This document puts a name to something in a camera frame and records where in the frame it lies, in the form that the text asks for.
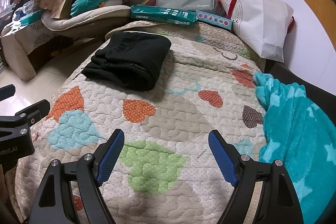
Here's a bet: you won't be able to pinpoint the black pants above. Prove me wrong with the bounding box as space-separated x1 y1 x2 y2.
81 31 171 92

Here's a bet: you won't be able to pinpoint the teal star blanket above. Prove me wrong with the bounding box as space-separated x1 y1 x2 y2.
253 72 335 223

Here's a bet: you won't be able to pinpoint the heart patterned quilt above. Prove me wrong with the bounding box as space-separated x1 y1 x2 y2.
5 21 265 223

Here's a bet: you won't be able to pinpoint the seated person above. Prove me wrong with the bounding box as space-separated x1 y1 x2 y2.
10 0 30 18

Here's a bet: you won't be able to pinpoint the beige cushion pad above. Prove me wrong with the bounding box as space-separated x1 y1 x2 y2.
41 5 131 38

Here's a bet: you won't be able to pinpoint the teal folded towel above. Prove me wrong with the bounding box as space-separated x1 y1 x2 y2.
70 0 110 17

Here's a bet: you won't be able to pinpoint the white paper shopping bag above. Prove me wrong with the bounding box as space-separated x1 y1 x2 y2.
220 0 294 63

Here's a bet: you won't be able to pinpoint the light blue shapes box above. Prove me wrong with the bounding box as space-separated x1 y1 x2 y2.
196 10 232 31

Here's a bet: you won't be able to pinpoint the teal long package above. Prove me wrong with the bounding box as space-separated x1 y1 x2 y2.
130 5 198 27

